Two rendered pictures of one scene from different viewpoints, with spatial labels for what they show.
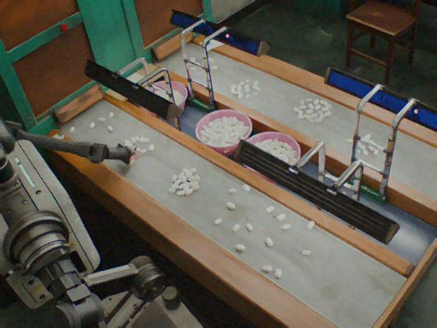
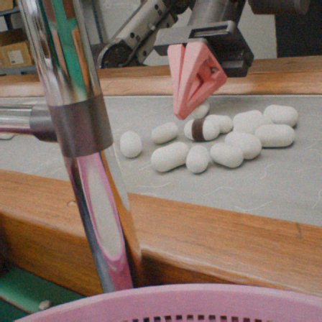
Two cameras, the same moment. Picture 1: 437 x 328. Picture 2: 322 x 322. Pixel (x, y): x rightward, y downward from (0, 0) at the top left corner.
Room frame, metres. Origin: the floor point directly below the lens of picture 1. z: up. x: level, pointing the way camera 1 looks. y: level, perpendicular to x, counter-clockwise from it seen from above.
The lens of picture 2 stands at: (2.11, 0.26, 0.88)
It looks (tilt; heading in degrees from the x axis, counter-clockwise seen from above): 22 degrees down; 171
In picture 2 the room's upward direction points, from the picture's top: 11 degrees counter-clockwise
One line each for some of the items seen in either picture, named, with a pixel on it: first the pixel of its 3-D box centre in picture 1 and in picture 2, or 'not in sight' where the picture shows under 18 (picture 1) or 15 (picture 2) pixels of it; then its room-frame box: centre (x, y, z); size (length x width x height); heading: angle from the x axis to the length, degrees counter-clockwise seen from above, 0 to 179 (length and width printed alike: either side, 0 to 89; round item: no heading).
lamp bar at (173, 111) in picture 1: (127, 85); not in sight; (1.78, 0.34, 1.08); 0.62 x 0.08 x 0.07; 40
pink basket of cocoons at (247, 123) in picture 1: (224, 134); not in sight; (1.75, -0.05, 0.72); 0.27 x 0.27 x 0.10
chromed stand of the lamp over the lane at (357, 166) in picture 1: (325, 205); not in sight; (1.08, -0.35, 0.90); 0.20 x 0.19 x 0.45; 40
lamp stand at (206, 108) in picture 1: (209, 67); not in sight; (2.08, -0.03, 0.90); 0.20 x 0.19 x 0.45; 40
